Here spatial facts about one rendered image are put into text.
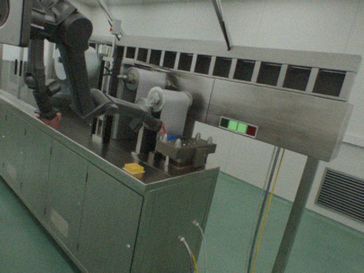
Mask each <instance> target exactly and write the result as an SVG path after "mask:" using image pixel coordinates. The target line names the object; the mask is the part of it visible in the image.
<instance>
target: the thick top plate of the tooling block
mask: <svg viewBox="0 0 364 273"><path fill-rule="evenodd" d="M176 140H177V139H169V140H167V143H165V142H161V141H160V140H157V143H156V146H155V151H158V152H160V153H162V154H164V155H167V156H169V157H171V158H174V159H181V158H188V157H193V156H194V153H195V149H197V148H202V147H206V148H207V152H206V154H213V153H215V151H216V146H217V144H215V143H212V144H209V143H207V141H206V140H203V139H200V140H198V139H195V138H189V139H185V140H181V147H175V142H176Z"/></svg>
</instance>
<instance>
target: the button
mask: <svg viewBox="0 0 364 273"><path fill-rule="evenodd" d="M124 169H126V170H129V171H130V172H132V173H135V172H141V171H143V170H144V167H142V166H140V165H138V164H136V163H132V164H125V167H124Z"/></svg>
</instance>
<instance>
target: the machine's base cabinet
mask: <svg viewBox="0 0 364 273"><path fill-rule="evenodd" d="M218 173H219V172H216V173H211V174H208V175H205V176H203V177H199V178H195V179H192V180H188V181H184V182H180V183H177V184H173V185H169V186H166V187H162V188H158V189H153V191H149V192H143V191H141V190H140V189H139V188H137V187H135V186H134V185H132V184H130V183H129V182H127V181H125V180H124V179H122V178H120V177H119V176H118V175H116V174H115V173H114V172H111V171H109V170H108V169H106V168H105V167H103V166H102V165H100V164H98V163H97V162H95V161H94V160H93V159H91V158H89V157H88V156H86V155H84V154H82V153H81V152H79V151H77V150H76V149H75V148H74V147H72V146H70V145H69V144H67V143H65V142H63V141H62V140H61V139H59V138H57V137H56V136H54V135H53V134H52V133H50V132H49V131H47V130H45V129H43V128H42V127H40V126H38V125H37V124H35V123H33V122H32V121H31V120H29V119H28V118H27V117H25V116H23V115H21V114H20V113H18V112H17V111H15V110H13V109H12V108H10V107H9V106H7V105H5V104H4V103H2V102H1V101H0V175H1V176H2V177H3V178H4V179H5V180H6V182H7V183H8V184H9V186H10V187H11V188H12V190H13V191H14V192H15V193H16V194H17V195H18V197H20V199H21V200H22V201H23V202H24V204H25V205H26V206H27V207H28V208H29V210H30V211H31V212H32V213H33V214H34V216H35V217H36V218H37V219H38V220H39V221H40V223H41V224H42V225H43V226H44V227H45V228H46V230H47V231H48V232H49V234H50V235H51V236H52V238H54V239H55V240H56V242H57V243H58V244H59V245H60V247H61V248H62V249H63V250H64V251H65V253H66V254H67V255H68V256H69V257H70V258H71V259H72V260H73V261H74V263H75V264H76V265H77V266H78V268H79V269H80V270H81V272H82V273H191V267H190V261H189V254H188V250H187V249H186V246H185V244H184V243H182V242H180V240H181V239H182V237H184V238H185V241H186V243H187V244H188V246H189V248H190V250H191V252H192V254H193V256H194V258H195V262H196V264H197V259H198V254H199V253H200V249H201V244H202V240H203V236H202V233H201V230H200V229H199V227H197V226H196V223H199V224H200V225H199V226H200V228H201V229H202V231H203V233H204V232H205V227H206V223H207V219H208V215H209V210H210V205H211V204H212V200H213V195H214V190H215V187H216V182H217V178H218Z"/></svg>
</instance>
